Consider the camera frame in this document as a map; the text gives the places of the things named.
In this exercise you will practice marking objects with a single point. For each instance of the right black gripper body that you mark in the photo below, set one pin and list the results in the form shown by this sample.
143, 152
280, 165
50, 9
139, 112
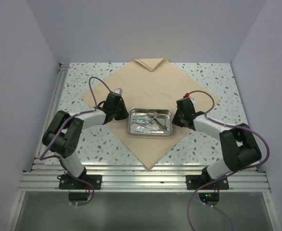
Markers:
182, 116

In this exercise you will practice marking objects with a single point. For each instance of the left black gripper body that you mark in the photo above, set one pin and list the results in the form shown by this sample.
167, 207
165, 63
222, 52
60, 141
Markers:
115, 110

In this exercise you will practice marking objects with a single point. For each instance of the green white suture packet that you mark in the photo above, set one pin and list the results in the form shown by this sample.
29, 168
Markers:
140, 119

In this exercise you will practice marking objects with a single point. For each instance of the stainless steel tray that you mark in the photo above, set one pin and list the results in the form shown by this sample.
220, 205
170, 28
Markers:
137, 129

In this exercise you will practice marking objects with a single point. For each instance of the hemostat forceps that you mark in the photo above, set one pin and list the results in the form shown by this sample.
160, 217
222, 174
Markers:
155, 116

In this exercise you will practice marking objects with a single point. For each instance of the beige cloth mat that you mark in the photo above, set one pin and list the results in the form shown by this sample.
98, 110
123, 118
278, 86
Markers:
145, 83

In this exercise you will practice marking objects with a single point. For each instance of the surgical scissors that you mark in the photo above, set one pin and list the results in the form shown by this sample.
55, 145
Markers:
147, 123

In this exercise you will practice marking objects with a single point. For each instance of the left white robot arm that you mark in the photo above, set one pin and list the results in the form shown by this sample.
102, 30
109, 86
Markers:
63, 133

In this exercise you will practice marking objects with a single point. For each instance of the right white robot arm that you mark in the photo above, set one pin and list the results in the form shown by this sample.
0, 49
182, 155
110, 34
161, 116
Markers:
238, 145

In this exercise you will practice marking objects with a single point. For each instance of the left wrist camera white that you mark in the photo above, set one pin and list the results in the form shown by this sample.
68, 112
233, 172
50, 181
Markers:
118, 91

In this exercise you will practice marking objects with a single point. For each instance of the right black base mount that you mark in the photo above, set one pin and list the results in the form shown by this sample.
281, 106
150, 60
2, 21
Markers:
194, 182

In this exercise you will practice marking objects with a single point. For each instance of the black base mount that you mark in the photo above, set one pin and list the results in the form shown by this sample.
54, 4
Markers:
85, 182
194, 182

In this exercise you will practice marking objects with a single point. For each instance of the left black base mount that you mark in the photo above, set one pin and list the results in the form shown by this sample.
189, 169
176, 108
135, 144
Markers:
85, 182

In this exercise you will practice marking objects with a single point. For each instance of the aluminium rail frame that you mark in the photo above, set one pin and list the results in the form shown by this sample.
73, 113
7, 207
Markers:
140, 178

